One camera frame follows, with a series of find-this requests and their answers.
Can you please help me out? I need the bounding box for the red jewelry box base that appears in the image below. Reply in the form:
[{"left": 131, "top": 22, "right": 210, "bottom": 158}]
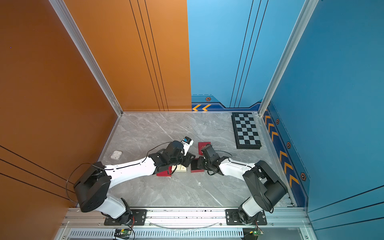
[{"left": 191, "top": 159, "right": 205, "bottom": 173}]

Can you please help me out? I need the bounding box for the cream lotus print box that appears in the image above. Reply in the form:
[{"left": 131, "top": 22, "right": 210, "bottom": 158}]
[{"left": 175, "top": 165, "right": 187, "bottom": 173}]

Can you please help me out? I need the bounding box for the red jewelry box lid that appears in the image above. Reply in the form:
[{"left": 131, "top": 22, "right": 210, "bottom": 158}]
[{"left": 198, "top": 142, "right": 211, "bottom": 156}]

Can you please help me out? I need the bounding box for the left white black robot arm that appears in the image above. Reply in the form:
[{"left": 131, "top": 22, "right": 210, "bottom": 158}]
[{"left": 74, "top": 137, "right": 195, "bottom": 225}]

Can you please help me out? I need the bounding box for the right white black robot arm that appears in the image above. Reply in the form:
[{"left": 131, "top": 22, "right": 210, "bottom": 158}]
[{"left": 198, "top": 154, "right": 288, "bottom": 225}]

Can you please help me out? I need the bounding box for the left closed red jewelry box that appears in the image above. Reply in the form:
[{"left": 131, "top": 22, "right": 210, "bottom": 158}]
[{"left": 156, "top": 166, "right": 173, "bottom": 177}]

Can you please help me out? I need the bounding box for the black white chessboard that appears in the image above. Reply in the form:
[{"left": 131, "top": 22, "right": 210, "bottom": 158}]
[{"left": 231, "top": 112, "right": 262, "bottom": 150}]

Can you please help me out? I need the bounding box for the white earbuds case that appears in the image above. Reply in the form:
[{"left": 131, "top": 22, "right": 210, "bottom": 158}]
[{"left": 111, "top": 151, "right": 123, "bottom": 160}]

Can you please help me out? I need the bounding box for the right green circuit board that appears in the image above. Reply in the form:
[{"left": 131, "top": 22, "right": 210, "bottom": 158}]
[{"left": 242, "top": 228, "right": 264, "bottom": 240}]

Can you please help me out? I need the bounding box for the green circuit board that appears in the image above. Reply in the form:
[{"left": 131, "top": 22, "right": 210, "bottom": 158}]
[
  {"left": 114, "top": 229, "right": 134, "bottom": 240},
  {"left": 242, "top": 228, "right": 264, "bottom": 240}
]

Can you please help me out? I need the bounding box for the left green circuit board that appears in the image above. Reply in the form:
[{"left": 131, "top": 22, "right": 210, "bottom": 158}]
[{"left": 114, "top": 229, "right": 134, "bottom": 240}]

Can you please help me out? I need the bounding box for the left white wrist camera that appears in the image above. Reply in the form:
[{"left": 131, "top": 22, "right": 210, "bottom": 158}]
[{"left": 181, "top": 137, "right": 194, "bottom": 156}]

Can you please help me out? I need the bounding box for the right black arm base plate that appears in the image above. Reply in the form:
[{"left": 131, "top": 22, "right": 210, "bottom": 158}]
[{"left": 225, "top": 209, "right": 268, "bottom": 226}]

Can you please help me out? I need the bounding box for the white vented cable duct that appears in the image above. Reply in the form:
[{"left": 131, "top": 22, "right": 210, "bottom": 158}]
[{"left": 67, "top": 228, "right": 244, "bottom": 240}]

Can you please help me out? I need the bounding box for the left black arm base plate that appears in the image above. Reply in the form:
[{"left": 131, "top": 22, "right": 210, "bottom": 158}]
[{"left": 104, "top": 209, "right": 148, "bottom": 227}]

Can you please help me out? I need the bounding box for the aluminium front rail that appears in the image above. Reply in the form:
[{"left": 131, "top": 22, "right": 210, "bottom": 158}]
[{"left": 60, "top": 207, "right": 312, "bottom": 229}]

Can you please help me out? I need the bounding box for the right aluminium corner post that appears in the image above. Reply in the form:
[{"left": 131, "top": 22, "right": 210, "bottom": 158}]
[{"left": 258, "top": 0, "right": 319, "bottom": 117}]

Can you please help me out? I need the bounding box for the aluminium corner post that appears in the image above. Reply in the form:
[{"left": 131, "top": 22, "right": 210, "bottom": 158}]
[
  {"left": 258, "top": 0, "right": 319, "bottom": 117},
  {"left": 49, "top": 0, "right": 124, "bottom": 118}
]

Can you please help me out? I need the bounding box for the left aluminium corner post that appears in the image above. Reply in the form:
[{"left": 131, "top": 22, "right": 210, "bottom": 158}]
[{"left": 49, "top": 0, "right": 124, "bottom": 118}]

